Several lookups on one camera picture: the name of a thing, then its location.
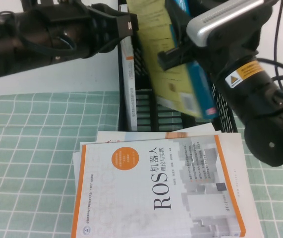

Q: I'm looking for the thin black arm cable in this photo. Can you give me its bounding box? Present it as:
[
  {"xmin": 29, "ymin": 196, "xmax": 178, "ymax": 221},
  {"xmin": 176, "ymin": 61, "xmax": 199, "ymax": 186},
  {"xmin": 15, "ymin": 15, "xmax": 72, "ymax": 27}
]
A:
[{"xmin": 255, "ymin": 0, "xmax": 283, "ymax": 83}]

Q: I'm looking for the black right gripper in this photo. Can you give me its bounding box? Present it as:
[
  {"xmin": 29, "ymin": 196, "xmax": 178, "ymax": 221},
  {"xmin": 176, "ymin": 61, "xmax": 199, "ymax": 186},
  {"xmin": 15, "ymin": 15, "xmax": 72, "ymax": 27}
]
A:
[{"xmin": 157, "ymin": 36, "xmax": 259, "ymax": 78}]

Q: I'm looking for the plain white book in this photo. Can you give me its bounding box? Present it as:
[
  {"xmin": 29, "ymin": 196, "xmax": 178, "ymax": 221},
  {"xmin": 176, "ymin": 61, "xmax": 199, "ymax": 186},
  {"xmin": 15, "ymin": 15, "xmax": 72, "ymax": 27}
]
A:
[{"xmin": 72, "ymin": 122, "xmax": 265, "ymax": 238}]

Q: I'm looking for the white orange ROS book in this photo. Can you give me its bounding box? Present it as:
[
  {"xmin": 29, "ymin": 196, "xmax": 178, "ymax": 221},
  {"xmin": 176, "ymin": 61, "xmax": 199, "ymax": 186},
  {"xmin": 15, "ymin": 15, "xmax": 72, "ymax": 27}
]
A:
[{"xmin": 70, "ymin": 134, "xmax": 247, "ymax": 238}]

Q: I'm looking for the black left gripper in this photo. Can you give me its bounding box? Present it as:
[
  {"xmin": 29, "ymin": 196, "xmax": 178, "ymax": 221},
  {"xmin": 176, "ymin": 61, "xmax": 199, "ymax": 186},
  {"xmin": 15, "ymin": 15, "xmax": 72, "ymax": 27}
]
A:
[{"xmin": 22, "ymin": 0, "xmax": 140, "ymax": 60}]

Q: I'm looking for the black mesh book holder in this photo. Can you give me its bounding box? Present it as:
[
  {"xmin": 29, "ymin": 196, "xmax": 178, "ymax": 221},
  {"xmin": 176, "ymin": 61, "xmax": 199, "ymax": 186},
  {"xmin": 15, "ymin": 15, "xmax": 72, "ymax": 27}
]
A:
[{"xmin": 117, "ymin": 0, "xmax": 239, "ymax": 133}]

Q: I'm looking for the white book with orange spine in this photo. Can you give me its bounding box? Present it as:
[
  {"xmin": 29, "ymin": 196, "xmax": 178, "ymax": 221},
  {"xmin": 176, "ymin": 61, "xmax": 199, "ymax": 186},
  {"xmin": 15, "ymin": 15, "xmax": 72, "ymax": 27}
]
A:
[{"xmin": 119, "ymin": 4, "xmax": 138, "ymax": 132}]

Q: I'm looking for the green checked tablecloth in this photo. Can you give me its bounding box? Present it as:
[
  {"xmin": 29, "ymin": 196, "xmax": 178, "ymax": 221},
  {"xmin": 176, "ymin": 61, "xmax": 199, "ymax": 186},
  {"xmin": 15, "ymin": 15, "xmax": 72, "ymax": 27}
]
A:
[{"xmin": 0, "ymin": 85, "xmax": 283, "ymax": 238}]

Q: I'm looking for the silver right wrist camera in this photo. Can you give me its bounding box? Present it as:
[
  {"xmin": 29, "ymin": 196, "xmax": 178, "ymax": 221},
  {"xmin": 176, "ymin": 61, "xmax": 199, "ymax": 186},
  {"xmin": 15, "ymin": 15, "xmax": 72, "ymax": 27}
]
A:
[{"xmin": 186, "ymin": 0, "xmax": 274, "ymax": 48}]

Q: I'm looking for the yellow teal hardcover book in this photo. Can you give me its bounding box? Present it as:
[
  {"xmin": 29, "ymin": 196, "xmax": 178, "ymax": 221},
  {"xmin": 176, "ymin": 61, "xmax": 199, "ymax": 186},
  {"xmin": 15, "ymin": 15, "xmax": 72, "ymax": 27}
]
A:
[{"xmin": 126, "ymin": 0, "xmax": 219, "ymax": 120}]

